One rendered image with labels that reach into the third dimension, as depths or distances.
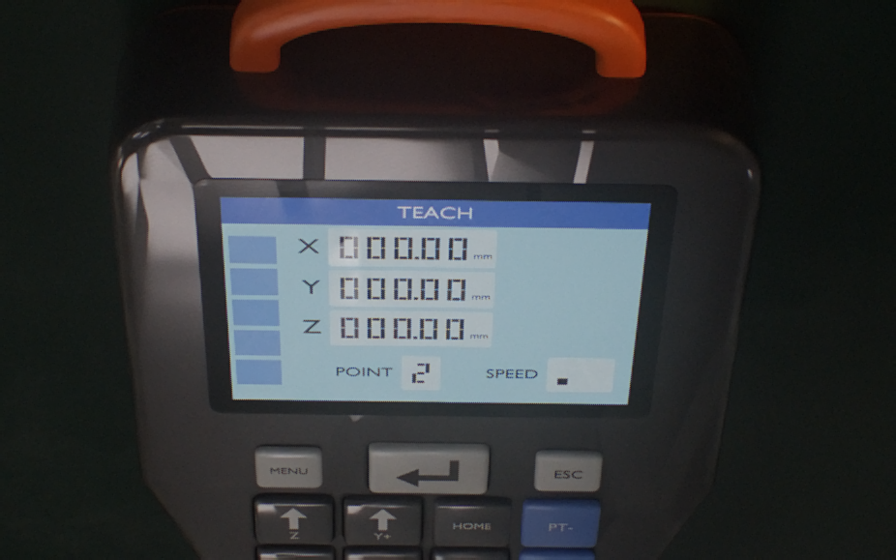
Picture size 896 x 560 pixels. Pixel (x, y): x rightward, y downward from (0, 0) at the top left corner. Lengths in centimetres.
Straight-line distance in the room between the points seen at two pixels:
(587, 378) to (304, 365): 4
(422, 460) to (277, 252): 5
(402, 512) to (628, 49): 9
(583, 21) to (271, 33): 4
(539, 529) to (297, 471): 4
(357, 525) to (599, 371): 5
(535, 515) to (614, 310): 5
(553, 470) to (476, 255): 5
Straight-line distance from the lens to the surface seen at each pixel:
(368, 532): 41
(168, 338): 38
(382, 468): 40
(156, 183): 35
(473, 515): 41
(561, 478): 40
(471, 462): 39
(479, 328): 37
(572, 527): 41
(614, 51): 35
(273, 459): 40
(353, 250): 36
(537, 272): 36
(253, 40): 35
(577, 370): 38
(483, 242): 36
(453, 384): 38
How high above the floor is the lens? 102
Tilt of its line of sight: 41 degrees down
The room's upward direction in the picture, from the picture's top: 180 degrees clockwise
